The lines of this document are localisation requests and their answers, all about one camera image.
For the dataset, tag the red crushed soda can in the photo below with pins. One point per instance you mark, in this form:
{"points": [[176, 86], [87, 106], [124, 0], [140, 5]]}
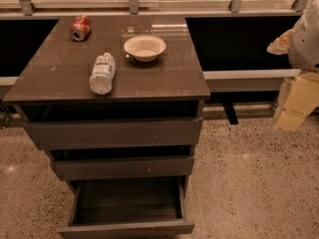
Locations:
{"points": [[80, 27]]}

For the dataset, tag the dark grey drawer cabinet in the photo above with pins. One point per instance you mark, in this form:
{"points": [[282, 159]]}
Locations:
{"points": [[59, 74]]}

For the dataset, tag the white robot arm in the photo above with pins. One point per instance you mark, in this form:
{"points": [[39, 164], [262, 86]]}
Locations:
{"points": [[301, 44]]}

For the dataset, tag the clear plastic water bottle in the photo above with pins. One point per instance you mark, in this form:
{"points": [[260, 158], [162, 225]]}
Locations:
{"points": [[101, 78]]}

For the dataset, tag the grey drawer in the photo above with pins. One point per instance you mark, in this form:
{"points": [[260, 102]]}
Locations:
{"points": [[127, 208], [118, 125], [127, 162]]}

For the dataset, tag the grey low bench ledge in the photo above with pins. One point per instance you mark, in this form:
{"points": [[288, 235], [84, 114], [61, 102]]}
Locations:
{"points": [[247, 81]]}

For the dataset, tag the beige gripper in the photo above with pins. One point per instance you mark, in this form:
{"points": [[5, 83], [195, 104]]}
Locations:
{"points": [[305, 47]]}

